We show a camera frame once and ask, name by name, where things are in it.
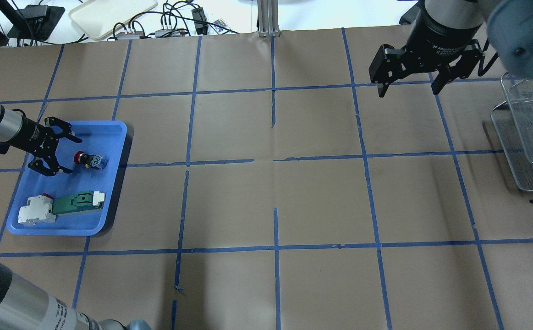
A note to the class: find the black power adapter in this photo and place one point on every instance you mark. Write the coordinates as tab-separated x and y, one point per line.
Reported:
198	16

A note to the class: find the aluminium frame post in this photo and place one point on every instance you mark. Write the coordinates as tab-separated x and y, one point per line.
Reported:
268	18

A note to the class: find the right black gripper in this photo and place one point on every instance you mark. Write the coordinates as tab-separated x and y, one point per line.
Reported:
440	37

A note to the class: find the blue plastic tray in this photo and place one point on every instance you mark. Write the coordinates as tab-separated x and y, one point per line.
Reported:
110	139

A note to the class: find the grey usb hub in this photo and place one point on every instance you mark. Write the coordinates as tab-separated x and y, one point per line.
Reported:
169	33

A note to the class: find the black camera stand base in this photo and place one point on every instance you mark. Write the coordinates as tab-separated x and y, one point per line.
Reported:
35	22

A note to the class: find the beige plastic tray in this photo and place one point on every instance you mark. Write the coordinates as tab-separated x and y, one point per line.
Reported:
96	18

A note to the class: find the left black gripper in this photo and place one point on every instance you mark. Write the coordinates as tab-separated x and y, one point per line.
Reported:
31	135

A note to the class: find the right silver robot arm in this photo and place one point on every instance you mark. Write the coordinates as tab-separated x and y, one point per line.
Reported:
504	29

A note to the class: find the red emergency stop button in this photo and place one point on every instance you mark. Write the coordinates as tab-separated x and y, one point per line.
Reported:
90	161

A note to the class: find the colourful remote control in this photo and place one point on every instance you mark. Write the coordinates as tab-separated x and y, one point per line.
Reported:
219	26

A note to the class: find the silver wire mesh shelf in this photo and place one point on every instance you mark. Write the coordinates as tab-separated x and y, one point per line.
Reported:
513	123

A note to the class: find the white circuit breaker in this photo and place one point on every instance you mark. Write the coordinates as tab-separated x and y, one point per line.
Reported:
38	209

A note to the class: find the green relay socket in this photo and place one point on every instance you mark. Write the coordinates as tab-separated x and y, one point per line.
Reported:
80	202

